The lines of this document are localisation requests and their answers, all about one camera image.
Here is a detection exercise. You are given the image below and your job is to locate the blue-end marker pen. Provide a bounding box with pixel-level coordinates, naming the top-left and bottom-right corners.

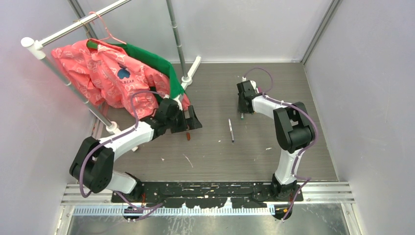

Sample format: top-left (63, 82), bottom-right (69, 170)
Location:
top-left (228, 118), bottom-right (235, 143)

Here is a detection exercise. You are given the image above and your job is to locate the pink wire hanger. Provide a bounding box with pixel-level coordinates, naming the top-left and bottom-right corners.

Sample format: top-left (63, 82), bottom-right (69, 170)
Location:
top-left (89, 11), bottom-right (127, 45)

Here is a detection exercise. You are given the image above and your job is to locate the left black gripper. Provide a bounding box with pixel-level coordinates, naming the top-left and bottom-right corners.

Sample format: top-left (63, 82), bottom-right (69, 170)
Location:
top-left (166, 105), bottom-right (201, 133)

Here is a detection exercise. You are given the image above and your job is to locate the pink patterned shirt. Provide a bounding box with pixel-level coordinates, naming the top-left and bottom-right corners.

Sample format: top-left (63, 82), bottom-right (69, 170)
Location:
top-left (50, 40), bottom-right (173, 119)

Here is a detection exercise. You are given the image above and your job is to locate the aluminium slotted rail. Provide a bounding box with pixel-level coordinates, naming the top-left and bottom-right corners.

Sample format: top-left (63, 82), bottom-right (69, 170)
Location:
top-left (72, 204), bottom-right (275, 216)

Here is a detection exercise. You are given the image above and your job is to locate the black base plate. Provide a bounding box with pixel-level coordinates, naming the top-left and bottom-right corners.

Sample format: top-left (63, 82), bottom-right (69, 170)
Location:
top-left (111, 182), bottom-right (303, 209)

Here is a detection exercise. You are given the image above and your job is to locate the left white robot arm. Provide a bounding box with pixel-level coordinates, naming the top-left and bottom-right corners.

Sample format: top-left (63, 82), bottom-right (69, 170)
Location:
top-left (69, 98), bottom-right (202, 202)

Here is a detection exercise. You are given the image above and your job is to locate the green cloth garment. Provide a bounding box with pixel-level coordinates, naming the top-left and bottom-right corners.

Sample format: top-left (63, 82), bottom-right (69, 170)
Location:
top-left (87, 39), bottom-right (186, 99)

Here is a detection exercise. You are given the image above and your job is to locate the white metal clothes rack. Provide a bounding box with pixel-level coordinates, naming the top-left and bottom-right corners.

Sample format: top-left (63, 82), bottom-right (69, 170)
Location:
top-left (21, 0), bottom-right (200, 153)

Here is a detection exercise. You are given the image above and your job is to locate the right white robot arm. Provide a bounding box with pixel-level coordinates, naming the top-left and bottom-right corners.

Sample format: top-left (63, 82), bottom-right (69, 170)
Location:
top-left (236, 80), bottom-right (317, 201)

